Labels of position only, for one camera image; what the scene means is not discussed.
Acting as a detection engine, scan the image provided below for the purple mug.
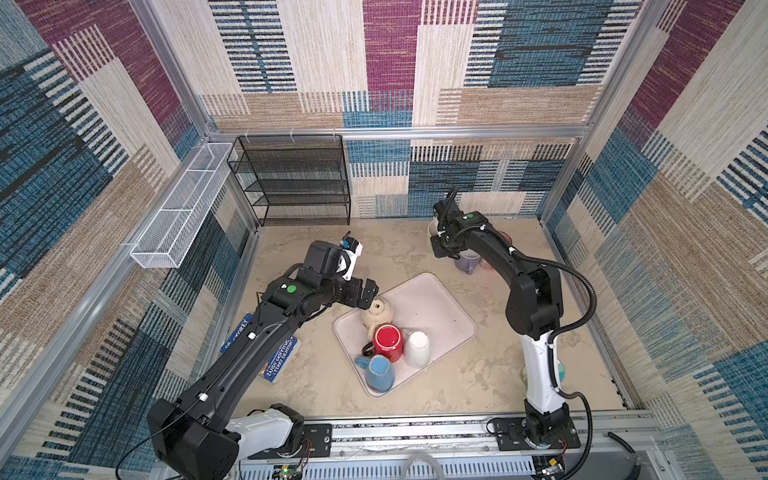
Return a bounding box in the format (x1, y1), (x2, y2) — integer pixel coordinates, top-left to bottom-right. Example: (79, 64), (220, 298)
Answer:
(454, 249), (482, 275)

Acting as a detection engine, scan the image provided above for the pink patterned mug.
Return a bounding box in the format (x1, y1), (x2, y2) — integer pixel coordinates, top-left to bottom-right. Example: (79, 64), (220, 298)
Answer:
(478, 232), (514, 273)

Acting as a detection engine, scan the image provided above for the red mug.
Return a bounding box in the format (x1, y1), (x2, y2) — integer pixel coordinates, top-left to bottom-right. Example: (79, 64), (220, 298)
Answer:
(361, 323), (404, 363)

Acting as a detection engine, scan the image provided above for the white mug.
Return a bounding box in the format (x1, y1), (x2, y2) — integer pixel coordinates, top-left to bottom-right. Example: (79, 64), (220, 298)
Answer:
(404, 330), (431, 370)

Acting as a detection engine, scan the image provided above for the light green mug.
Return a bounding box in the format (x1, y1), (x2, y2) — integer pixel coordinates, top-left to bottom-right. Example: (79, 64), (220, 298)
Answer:
(427, 218), (440, 237)

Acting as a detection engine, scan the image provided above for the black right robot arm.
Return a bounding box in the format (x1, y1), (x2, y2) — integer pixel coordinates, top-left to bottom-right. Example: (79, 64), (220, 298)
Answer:
(430, 188), (595, 448)

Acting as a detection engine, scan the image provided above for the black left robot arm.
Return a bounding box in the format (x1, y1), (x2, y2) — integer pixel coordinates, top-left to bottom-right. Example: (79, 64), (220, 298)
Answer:
(147, 276), (379, 479)

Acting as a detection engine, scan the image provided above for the beige speckled mug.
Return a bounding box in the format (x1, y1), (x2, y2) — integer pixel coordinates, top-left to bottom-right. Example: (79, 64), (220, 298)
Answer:
(360, 298), (395, 341)

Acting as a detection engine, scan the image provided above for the blue mug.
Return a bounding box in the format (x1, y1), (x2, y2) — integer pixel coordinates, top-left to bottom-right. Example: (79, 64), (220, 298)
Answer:
(354, 355), (395, 393)

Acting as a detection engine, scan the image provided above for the white plastic tray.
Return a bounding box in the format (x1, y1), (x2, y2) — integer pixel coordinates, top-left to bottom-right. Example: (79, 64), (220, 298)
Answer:
(333, 273), (477, 366)

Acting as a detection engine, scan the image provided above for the blue book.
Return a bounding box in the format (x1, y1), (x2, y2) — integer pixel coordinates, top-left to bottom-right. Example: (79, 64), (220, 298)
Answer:
(220, 312), (300, 384)

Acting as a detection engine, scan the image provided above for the black wire mesh shelf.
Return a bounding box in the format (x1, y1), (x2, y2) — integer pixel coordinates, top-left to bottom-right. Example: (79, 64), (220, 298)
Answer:
(228, 135), (352, 227)

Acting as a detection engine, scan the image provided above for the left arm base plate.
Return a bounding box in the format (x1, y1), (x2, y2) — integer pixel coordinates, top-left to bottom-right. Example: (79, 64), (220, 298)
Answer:
(248, 423), (333, 461)

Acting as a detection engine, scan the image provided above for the white wire mesh basket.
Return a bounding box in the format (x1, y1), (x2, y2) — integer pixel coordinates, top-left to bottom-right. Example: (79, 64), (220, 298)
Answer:
(130, 143), (233, 269)

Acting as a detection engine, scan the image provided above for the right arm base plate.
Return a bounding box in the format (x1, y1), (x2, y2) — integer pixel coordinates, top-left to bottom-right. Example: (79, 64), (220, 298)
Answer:
(487, 415), (582, 451)

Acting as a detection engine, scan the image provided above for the aluminium front rail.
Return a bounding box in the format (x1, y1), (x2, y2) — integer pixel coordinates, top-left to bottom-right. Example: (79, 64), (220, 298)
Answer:
(222, 411), (678, 479)

